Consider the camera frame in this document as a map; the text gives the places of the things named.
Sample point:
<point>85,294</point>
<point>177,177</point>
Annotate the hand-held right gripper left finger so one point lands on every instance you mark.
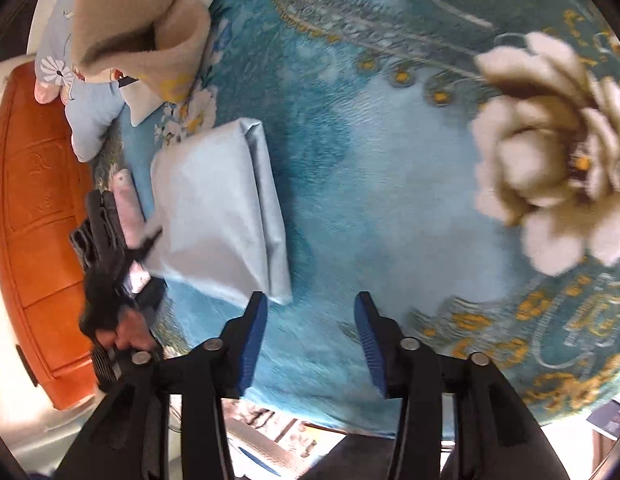
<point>255,340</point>

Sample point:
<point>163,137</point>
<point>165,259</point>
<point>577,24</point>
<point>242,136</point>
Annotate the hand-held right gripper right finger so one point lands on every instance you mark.
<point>370,350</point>

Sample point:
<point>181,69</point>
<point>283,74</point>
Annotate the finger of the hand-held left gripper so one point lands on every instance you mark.
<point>145,246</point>
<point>106,230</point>

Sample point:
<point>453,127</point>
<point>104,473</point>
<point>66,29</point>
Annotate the white printed t-shirt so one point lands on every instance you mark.
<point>210,210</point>

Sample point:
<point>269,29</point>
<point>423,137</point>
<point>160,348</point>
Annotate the person's left hand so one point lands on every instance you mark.
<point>132,332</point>

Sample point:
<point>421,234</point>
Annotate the folded pink garment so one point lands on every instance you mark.
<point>127,200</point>

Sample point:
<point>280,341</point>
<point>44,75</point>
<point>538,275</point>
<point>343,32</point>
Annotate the wooden headboard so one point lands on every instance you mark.
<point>35,210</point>

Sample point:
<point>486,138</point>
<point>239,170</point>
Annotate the light blue pillow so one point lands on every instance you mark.
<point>90,120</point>

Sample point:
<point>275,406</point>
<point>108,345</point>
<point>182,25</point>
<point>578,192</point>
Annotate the blue floral blanket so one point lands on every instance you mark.
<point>365,160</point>

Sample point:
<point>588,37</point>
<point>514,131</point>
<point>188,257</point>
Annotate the beige fleece garment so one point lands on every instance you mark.
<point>130,15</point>

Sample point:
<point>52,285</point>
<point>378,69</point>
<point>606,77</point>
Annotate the dark blue box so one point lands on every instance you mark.
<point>610,420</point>

